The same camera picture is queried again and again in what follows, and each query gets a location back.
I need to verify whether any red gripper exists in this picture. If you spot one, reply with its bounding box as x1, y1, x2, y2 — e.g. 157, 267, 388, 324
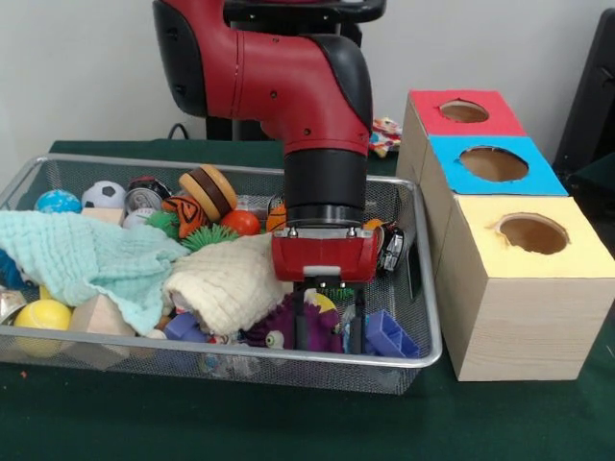
271, 228, 380, 355

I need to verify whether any colourful packet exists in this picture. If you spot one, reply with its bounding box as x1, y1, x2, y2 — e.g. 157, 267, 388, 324
369, 116, 404, 158

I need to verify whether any wooden box with three holes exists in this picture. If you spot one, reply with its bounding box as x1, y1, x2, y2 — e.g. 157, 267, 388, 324
396, 88, 615, 383

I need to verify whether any purple rubber toy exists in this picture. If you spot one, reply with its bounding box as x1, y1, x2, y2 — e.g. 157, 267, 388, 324
239, 287, 345, 355

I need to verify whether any yellow ball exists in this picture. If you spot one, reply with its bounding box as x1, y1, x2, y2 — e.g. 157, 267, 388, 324
12, 300, 73, 356
312, 292, 339, 314

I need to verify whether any cream white cloth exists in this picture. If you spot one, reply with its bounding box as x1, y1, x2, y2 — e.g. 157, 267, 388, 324
162, 232, 294, 336

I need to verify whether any dark green tablecloth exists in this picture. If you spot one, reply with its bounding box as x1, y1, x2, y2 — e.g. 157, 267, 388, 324
0, 138, 615, 461

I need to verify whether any toy burger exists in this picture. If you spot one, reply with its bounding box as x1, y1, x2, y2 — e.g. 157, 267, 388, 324
178, 163, 238, 223

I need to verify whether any mint green cloth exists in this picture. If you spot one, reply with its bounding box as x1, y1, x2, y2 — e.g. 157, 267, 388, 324
0, 210, 191, 337

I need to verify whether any black and white football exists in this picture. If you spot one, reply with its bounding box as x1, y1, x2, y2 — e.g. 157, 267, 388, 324
81, 180, 127, 210

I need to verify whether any blue globe ball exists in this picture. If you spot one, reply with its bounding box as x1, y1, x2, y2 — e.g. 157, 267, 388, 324
34, 189, 83, 215

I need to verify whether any black upright panel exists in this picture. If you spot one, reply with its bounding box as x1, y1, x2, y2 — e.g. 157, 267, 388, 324
551, 8, 615, 193

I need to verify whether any metal wire mesh bin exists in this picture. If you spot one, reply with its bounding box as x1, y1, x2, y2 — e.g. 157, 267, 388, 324
0, 153, 443, 395

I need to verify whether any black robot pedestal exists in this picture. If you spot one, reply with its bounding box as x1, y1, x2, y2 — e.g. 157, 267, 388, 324
206, 0, 388, 141

